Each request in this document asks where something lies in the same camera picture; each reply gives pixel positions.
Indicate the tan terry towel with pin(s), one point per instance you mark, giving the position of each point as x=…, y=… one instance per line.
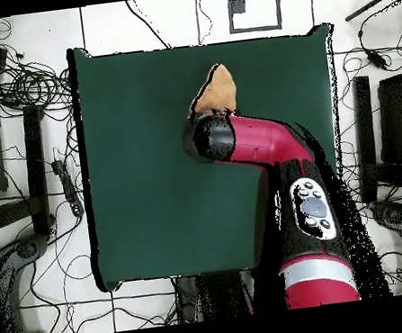
x=219, y=91

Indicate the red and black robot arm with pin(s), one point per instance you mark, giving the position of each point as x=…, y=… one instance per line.
x=263, y=140

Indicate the dark green table cloth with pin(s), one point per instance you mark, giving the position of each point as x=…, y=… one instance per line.
x=154, y=197

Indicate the black power strip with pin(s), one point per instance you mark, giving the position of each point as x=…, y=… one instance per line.
x=69, y=188

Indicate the dark stand base leg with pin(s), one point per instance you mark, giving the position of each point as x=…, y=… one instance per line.
x=26, y=249
x=395, y=215

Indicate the black power adapter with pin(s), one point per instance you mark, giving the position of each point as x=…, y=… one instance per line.
x=377, y=60

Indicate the black stand frame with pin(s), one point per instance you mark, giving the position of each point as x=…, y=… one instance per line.
x=36, y=168
x=365, y=128

